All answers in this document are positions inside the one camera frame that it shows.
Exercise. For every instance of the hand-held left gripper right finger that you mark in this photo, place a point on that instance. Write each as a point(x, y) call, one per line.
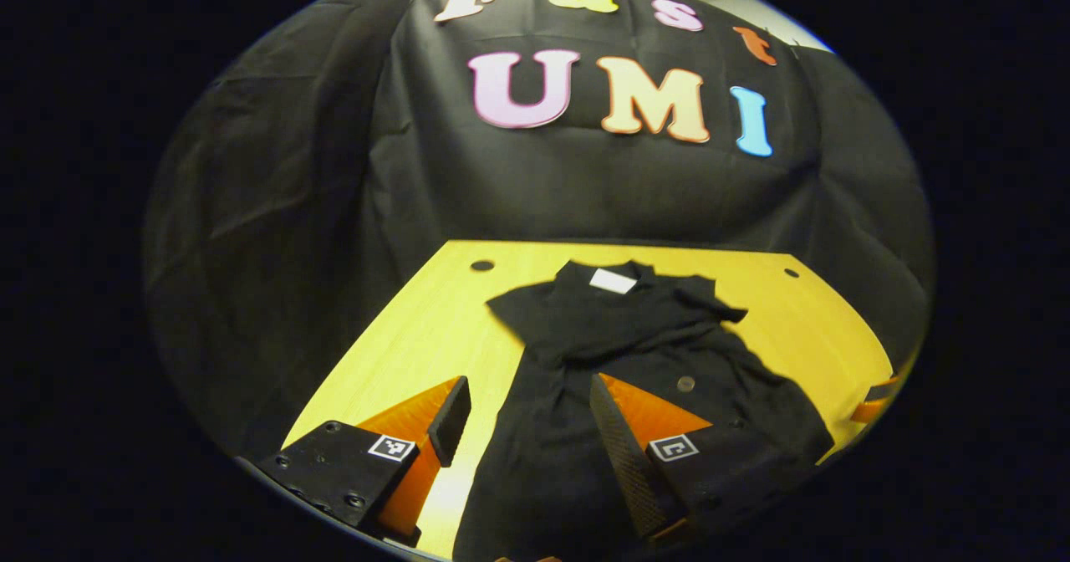
point(623, 453)

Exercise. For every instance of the black shirt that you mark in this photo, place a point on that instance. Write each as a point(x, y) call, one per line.
point(602, 328)

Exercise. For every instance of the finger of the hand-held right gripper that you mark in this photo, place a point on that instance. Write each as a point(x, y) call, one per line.
point(873, 407)

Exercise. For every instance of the black backdrop cloth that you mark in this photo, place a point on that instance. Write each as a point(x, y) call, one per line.
point(585, 194)

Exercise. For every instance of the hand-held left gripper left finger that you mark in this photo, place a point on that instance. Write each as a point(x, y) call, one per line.
point(451, 420)

